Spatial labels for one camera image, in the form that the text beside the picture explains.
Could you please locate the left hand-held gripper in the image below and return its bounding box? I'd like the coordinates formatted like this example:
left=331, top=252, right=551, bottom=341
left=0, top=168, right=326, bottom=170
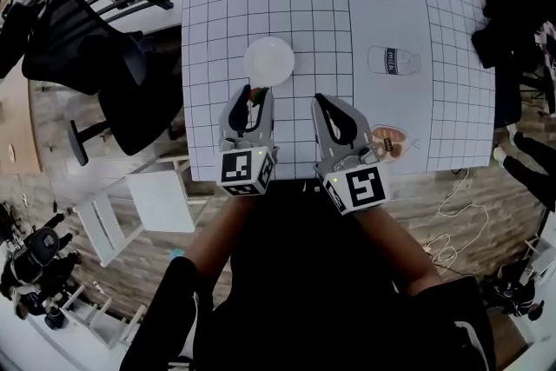
left=215, top=84, right=280, bottom=198

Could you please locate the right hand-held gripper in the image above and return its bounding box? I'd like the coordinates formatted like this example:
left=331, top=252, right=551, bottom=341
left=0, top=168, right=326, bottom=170
left=311, top=92, right=391, bottom=216

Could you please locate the red strawberry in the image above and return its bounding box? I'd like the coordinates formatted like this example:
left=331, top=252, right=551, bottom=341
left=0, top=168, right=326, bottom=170
left=247, top=86, right=271, bottom=107

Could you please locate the white round plate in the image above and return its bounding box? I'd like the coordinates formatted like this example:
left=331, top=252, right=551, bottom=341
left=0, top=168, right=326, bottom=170
left=242, top=36, right=297, bottom=88

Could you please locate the person's right forearm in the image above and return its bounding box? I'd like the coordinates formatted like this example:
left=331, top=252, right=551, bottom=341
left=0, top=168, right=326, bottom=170
left=354, top=203, right=445, bottom=297

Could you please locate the person's left forearm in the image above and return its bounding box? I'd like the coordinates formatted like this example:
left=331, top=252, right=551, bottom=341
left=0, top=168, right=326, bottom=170
left=185, top=193, right=258, bottom=301

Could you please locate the white wooden chair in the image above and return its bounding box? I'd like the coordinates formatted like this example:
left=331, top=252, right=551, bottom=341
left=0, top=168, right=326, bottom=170
left=72, top=155, right=200, bottom=269

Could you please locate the white grid tablecloth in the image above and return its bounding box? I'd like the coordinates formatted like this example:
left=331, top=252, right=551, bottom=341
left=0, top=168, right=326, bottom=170
left=181, top=0, right=498, bottom=184

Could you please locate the black mesh office chair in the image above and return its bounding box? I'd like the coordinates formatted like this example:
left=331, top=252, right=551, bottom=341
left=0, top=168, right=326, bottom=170
left=21, top=0, right=189, bottom=167

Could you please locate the person's black clothing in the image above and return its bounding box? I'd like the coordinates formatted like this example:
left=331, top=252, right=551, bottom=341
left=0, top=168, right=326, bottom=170
left=118, top=179, right=497, bottom=371

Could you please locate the black jacket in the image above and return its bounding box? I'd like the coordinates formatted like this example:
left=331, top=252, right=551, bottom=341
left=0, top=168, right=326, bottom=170
left=470, top=0, right=556, bottom=130

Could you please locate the patterned fabric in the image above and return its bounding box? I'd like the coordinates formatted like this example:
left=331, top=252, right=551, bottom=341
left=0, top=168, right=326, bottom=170
left=535, top=20, right=556, bottom=80

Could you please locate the light wooden desk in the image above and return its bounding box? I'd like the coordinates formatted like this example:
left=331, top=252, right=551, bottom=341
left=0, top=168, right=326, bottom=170
left=0, top=63, right=45, bottom=176

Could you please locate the white shelf rack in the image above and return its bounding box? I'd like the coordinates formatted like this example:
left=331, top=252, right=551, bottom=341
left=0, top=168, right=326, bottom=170
left=63, top=281, right=149, bottom=349

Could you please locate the white cable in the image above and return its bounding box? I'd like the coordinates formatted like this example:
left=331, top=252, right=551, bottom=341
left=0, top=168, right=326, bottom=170
left=422, top=166, right=491, bottom=275

